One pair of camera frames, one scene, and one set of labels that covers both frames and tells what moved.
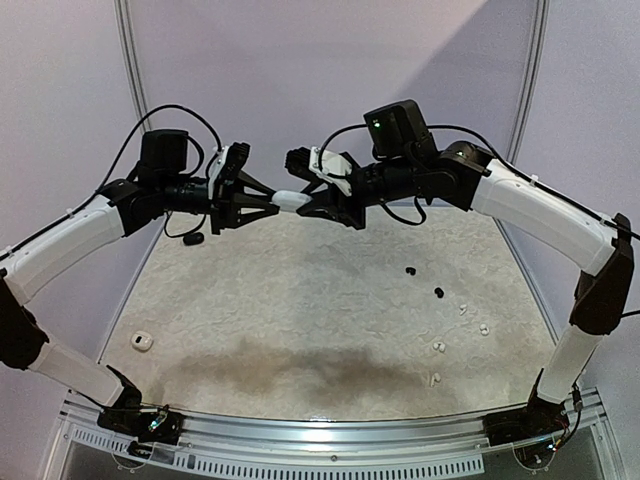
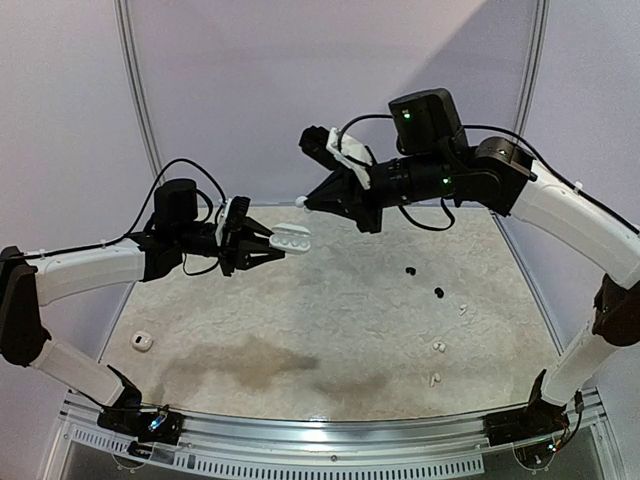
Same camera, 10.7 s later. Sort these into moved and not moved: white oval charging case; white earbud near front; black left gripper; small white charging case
Moved: white oval charging case; black left gripper
Not moved: white earbud near front; small white charging case
